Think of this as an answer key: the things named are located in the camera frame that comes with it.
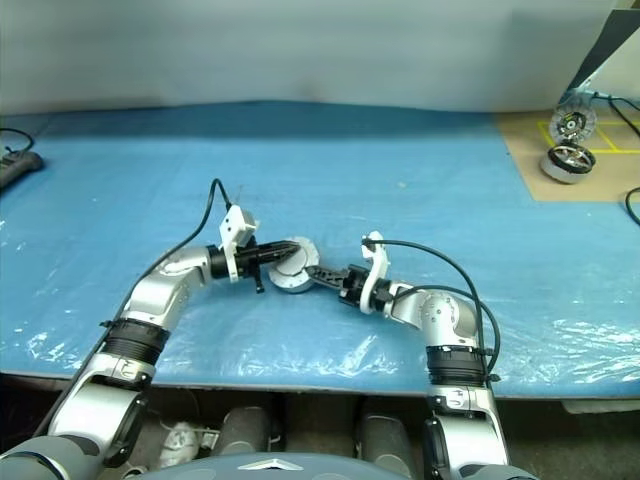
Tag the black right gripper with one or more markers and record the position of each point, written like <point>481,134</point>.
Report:
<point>352,287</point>

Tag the brown cardboard sheet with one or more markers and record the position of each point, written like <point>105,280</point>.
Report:
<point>525,155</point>

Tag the grey robot torso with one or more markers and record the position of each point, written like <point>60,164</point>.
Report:
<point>280,470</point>

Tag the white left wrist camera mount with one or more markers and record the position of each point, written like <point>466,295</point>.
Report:
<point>236,225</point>

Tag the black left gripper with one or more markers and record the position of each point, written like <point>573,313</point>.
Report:
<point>246,261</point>

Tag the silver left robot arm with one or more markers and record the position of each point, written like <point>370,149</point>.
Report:
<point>150,295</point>

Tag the yellow tape grid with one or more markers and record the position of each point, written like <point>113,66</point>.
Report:
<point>607,149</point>

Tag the white panel with black edge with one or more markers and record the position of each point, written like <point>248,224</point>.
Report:
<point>617,57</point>

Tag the dark grey rounded cylinder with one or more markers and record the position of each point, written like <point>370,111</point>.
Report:
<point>385,435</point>
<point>247,430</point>

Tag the small white connector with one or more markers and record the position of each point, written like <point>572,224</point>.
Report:
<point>209,439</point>

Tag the blue foam mat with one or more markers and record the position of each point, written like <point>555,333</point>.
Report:
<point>150,160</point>

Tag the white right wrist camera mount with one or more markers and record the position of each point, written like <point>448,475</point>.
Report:
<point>377,260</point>

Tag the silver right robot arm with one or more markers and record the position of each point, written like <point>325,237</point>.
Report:
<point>445,315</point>

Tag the white wrapped bundle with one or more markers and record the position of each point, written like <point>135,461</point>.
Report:
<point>180,442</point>

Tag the spare silver motor lid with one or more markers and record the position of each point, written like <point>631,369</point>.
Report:
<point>572,122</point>

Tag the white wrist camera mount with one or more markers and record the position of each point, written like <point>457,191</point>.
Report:
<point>236,225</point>
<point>377,260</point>

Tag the motor rotor on cardboard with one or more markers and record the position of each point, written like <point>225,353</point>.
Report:
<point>556,169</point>

